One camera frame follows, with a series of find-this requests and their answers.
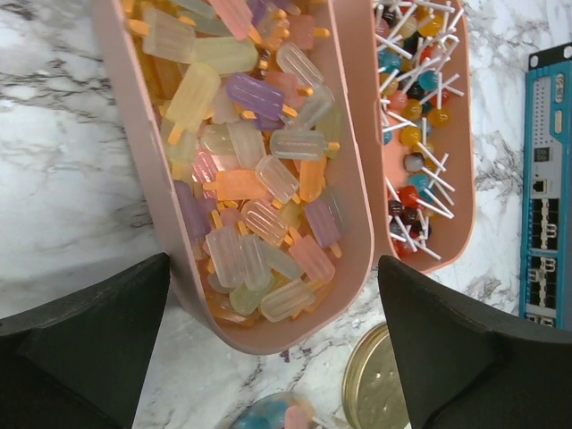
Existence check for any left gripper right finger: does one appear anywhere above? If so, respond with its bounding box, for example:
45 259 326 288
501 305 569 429
378 256 571 428

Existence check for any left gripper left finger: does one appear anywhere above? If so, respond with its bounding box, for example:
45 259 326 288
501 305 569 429
1 253 170 428

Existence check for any pink tray of lollipops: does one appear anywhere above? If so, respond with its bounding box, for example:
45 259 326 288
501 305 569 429
332 0 475 274

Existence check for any pink tray of gummy candies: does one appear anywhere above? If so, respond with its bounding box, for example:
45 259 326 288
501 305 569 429
92 1 374 355

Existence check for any gold jar lid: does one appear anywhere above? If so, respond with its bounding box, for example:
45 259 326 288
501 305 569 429
341 324 409 429

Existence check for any clear glass jar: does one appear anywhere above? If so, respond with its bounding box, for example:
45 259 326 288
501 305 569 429
218 391 348 429

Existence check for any blue network switch box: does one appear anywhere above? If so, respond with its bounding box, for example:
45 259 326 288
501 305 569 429
519 43 571 331

